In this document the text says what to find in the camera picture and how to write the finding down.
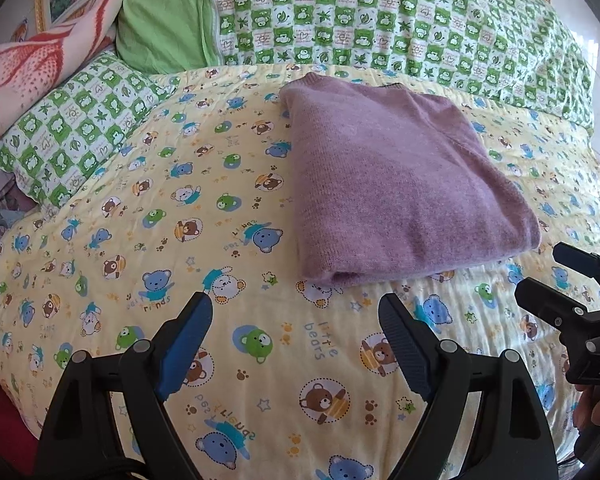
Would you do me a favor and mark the red garment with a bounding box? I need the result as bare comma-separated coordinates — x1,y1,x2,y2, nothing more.
0,386,38,476

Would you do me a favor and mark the red white floral blanket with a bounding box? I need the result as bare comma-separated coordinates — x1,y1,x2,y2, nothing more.
0,0,122,137

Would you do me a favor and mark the green white checkered quilt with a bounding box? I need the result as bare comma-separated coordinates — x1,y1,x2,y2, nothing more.
114,0,596,134

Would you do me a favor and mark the green white checkered pillow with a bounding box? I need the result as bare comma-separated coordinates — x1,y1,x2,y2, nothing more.
0,50,175,214

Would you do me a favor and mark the purple knitted sweater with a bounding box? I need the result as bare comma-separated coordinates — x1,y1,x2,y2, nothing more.
279,73,541,287

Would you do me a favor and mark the yellow bear print bedsheet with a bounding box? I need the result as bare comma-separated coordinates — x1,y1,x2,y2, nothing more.
0,65,600,479

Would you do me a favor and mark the person right hand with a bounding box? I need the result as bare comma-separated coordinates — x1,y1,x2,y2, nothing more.
573,385,600,431

